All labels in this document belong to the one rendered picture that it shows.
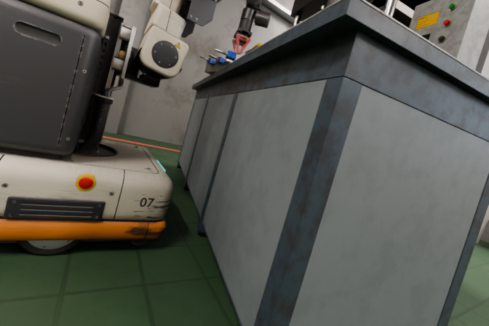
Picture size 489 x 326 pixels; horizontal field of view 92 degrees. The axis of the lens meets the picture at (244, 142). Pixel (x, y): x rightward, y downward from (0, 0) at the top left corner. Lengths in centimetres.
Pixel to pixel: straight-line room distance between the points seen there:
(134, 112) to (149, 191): 294
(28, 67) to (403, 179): 99
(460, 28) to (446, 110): 89
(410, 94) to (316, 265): 42
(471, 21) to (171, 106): 336
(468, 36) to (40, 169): 177
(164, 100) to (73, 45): 303
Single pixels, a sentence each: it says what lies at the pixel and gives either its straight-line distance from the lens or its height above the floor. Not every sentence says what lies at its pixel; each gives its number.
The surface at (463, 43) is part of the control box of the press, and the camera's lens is 156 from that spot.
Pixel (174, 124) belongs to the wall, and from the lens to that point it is 390.
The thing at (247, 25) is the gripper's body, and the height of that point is 96.
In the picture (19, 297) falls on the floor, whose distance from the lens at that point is 85.
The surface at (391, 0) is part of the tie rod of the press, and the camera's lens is 181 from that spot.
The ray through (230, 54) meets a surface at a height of 82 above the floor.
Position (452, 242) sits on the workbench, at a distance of 91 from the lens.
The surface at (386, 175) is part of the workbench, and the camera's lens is 62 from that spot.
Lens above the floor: 52
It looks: 3 degrees down
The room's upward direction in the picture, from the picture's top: 16 degrees clockwise
